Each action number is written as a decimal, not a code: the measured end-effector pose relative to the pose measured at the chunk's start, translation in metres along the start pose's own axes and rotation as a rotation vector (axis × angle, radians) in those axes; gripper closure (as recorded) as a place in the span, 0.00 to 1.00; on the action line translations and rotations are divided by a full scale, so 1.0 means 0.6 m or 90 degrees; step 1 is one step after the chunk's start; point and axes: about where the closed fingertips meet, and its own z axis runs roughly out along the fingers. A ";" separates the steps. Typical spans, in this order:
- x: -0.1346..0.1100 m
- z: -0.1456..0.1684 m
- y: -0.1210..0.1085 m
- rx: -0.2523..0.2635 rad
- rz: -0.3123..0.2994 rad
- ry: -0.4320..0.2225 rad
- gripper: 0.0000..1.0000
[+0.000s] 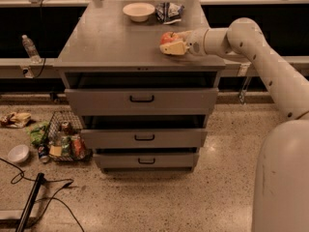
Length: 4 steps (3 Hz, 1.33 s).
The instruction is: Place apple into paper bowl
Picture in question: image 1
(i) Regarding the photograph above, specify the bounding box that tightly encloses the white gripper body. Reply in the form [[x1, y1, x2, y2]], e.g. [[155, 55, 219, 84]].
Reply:
[[186, 28, 208, 56]]

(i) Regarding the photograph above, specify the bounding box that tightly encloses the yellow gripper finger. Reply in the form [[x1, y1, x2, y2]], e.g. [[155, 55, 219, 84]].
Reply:
[[176, 30, 192, 42], [159, 41, 188, 56]]

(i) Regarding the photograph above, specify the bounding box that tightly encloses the red apple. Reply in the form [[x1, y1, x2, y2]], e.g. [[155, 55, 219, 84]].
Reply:
[[160, 32, 180, 44]]

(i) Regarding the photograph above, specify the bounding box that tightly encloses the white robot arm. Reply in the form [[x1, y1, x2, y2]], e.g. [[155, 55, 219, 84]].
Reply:
[[159, 17, 309, 232]]

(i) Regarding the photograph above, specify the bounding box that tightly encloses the white paper bowl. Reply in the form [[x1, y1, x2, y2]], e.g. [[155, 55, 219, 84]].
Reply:
[[123, 3, 155, 22]]

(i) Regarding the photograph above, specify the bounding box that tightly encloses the crumpled blue white chip bag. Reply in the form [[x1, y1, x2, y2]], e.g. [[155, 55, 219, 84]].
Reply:
[[155, 2, 184, 25]]

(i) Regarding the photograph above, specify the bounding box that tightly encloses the grey drawer cabinet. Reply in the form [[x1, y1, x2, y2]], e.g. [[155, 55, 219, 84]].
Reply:
[[53, 0, 226, 174]]

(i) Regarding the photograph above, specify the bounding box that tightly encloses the top grey drawer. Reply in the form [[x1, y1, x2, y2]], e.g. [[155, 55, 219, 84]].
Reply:
[[65, 88, 218, 116]]

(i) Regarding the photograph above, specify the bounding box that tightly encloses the grey drawer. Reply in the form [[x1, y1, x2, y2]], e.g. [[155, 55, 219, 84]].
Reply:
[[65, 88, 218, 116], [81, 129, 207, 149], [94, 153, 199, 169]]

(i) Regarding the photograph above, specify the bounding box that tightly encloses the middle grey drawer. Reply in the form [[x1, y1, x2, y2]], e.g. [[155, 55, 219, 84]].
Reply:
[[81, 129, 207, 149]]

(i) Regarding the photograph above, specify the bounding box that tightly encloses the bottom grey drawer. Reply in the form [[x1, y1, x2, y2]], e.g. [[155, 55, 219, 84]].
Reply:
[[94, 153, 199, 169]]

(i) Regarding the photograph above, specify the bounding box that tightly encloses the red can in basket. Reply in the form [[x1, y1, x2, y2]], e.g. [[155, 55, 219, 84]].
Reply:
[[71, 135, 86, 159]]

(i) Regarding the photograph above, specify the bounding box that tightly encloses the green can in basket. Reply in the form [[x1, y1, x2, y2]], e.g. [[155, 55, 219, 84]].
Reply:
[[61, 136, 71, 157]]

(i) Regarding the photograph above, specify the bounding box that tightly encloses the clear plastic water bottle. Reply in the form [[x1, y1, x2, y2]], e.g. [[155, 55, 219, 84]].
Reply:
[[22, 35, 42, 64]]

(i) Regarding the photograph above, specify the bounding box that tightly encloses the green snack bag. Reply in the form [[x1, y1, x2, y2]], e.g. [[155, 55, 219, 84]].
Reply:
[[27, 121, 49, 147]]

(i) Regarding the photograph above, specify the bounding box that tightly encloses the blue soda can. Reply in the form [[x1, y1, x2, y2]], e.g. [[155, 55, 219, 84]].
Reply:
[[38, 144, 49, 163]]

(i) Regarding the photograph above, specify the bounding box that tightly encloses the crumpled brown snack bag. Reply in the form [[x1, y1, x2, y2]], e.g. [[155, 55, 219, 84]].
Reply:
[[0, 112, 31, 129]]

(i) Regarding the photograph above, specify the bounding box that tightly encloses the black pole on floor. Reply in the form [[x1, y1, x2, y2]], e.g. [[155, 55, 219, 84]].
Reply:
[[15, 173, 44, 232]]

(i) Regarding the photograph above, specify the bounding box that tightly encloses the black hanging cable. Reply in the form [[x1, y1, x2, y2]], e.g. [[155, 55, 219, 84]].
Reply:
[[33, 0, 53, 79]]

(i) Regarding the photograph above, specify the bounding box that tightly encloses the wire mesh basket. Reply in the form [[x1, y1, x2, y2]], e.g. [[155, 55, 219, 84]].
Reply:
[[47, 111, 91, 161]]

